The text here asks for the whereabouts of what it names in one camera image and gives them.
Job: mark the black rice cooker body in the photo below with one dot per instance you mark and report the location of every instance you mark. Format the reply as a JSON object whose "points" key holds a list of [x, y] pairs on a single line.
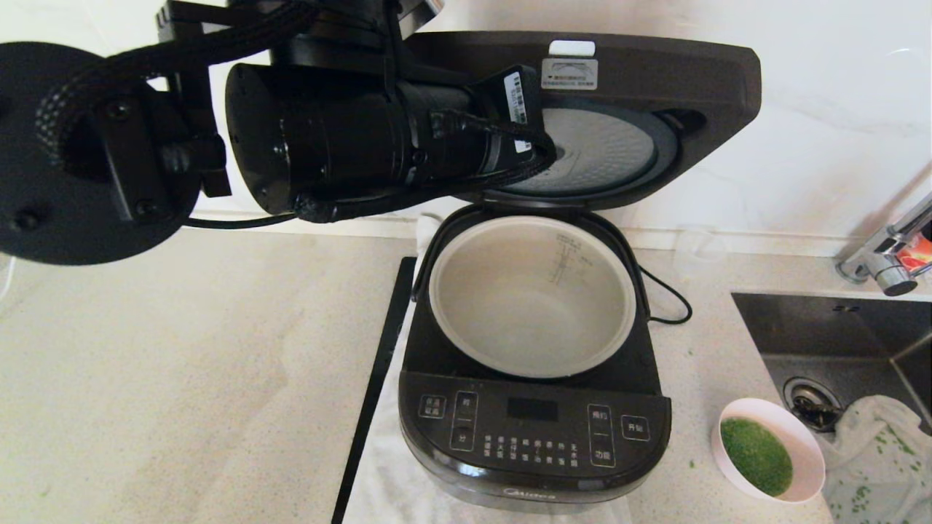
{"points": [[531, 437]]}

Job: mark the clear measuring cup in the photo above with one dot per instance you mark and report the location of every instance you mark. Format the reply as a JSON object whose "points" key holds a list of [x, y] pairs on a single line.
{"points": [[699, 251]]}

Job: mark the black rice cooker lid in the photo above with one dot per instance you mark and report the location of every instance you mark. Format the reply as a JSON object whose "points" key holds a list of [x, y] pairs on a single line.
{"points": [[692, 87]]}

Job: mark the sink drain strainer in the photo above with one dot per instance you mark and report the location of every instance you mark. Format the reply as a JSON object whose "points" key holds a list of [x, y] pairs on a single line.
{"points": [[810, 402]]}

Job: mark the red orange packet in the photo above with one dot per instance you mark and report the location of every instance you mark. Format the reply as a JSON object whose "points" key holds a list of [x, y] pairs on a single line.
{"points": [[916, 255]]}

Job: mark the black flat strip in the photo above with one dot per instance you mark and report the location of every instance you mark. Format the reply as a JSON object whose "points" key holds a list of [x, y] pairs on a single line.
{"points": [[378, 364]]}

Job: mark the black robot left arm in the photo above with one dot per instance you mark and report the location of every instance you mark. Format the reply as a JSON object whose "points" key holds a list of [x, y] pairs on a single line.
{"points": [[328, 138]]}

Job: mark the white towel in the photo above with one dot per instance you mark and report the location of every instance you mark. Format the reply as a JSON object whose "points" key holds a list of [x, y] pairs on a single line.
{"points": [[382, 480]]}

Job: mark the chrome faucet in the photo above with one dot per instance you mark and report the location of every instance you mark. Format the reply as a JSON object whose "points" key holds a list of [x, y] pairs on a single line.
{"points": [[885, 262]]}

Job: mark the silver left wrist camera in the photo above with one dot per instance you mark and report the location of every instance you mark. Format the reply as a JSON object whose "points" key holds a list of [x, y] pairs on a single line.
{"points": [[429, 4]]}

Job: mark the steel sink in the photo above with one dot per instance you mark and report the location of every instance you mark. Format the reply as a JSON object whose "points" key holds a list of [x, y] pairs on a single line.
{"points": [[823, 335]]}

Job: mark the grey inner pot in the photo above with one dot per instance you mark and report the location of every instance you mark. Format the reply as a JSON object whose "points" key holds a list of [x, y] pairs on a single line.
{"points": [[524, 313]]}

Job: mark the chopped green food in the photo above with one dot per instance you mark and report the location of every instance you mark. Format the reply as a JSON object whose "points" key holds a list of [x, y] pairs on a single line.
{"points": [[756, 456]]}

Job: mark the white cloth with green bits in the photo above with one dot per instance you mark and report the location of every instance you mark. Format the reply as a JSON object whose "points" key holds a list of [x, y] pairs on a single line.
{"points": [[874, 458]]}

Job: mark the pink bowl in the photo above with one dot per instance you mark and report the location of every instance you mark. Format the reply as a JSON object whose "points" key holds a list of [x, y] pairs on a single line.
{"points": [[810, 453]]}

